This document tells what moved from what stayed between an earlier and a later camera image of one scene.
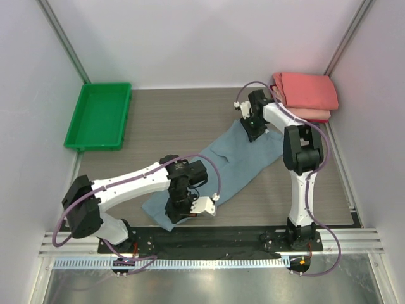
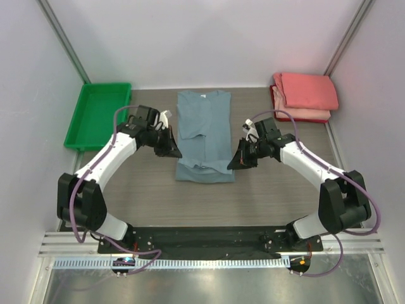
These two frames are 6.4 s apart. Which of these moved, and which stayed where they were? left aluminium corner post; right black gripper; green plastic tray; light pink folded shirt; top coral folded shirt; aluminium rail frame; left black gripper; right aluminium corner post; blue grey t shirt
Moved: right black gripper; blue grey t shirt; left black gripper
Stayed: aluminium rail frame; left aluminium corner post; light pink folded shirt; green plastic tray; right aluminium corner post; top coral folded shirt
